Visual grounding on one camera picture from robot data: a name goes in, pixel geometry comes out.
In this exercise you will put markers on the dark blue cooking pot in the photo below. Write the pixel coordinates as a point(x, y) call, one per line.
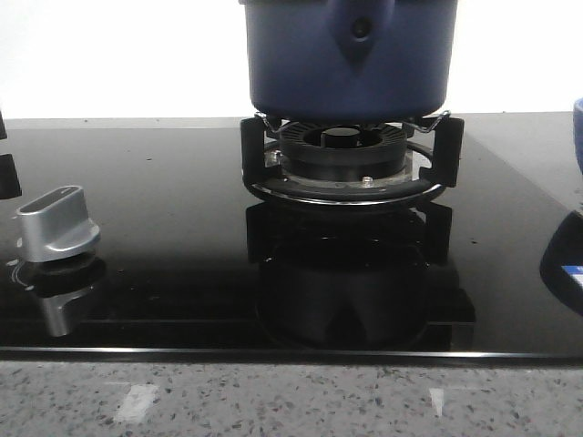
point(349, 61)

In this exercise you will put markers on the light blue plastic bowl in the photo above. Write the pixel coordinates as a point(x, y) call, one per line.
point(578, 131)

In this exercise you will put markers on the black pot support grate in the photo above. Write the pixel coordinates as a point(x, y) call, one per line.
point(433, 142)

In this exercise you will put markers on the black left pot support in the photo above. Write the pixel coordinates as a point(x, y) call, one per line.
point(9, 181)

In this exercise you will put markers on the black round gas burner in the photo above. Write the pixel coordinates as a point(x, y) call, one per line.
point(329, 156)

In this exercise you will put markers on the black glass stove top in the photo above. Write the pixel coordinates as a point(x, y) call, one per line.
point(191, 267)

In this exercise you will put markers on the silver stove control knob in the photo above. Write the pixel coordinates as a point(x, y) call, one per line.
point(56, 226)

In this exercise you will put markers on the blue white stove label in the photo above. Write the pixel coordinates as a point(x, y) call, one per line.
point(575, 272)

